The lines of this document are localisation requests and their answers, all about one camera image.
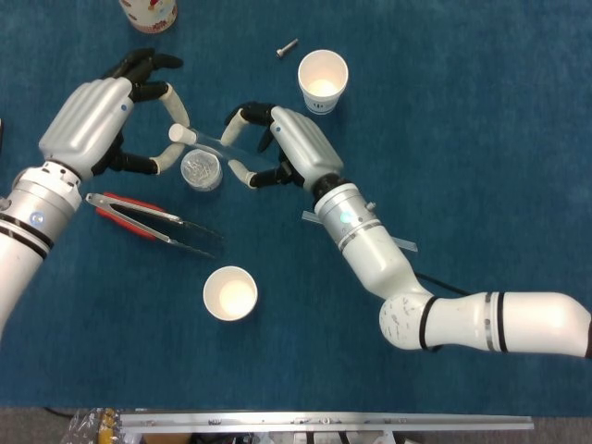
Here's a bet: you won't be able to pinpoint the clear glass test tube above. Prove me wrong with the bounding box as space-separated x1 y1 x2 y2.
187 129 279 171

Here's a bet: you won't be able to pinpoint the white paper cup blue print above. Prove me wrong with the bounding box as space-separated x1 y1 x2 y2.
202 265 259 323
297 49 350 116

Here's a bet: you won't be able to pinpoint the aluminium profile rail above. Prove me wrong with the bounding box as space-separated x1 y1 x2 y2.
118 413 535 434

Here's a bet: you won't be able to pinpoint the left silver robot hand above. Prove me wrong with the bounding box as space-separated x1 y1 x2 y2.
38 47 191 181

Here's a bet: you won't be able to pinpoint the crumpled clear plastic bag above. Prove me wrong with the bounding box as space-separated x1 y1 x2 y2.
67 407 122 444

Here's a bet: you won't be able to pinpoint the clear tube on table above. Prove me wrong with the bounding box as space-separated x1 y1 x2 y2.
302 210 419 254

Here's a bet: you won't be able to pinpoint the small metal bolt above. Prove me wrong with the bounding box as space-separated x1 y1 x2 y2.
276 38 300 60

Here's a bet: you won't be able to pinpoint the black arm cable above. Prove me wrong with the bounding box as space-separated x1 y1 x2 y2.
413 271 471 297

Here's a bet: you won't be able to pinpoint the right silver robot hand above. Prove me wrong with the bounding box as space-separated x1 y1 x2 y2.
222 101 346 195

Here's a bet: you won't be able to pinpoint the white red printed thermos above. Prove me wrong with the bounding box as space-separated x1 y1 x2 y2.
118 0 179 35

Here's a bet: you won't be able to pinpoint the red-handled metal tongs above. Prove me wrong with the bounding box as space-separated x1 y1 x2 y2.
85 191 224 259

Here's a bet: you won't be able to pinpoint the teal table cloth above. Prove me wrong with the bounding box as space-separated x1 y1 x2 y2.
0 0 592 417

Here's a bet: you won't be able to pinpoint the clear plastic jar of screws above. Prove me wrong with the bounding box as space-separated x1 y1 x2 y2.
179 148 224 192

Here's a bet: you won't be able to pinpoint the white round plastic cap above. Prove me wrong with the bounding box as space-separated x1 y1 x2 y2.
167 123 195 145

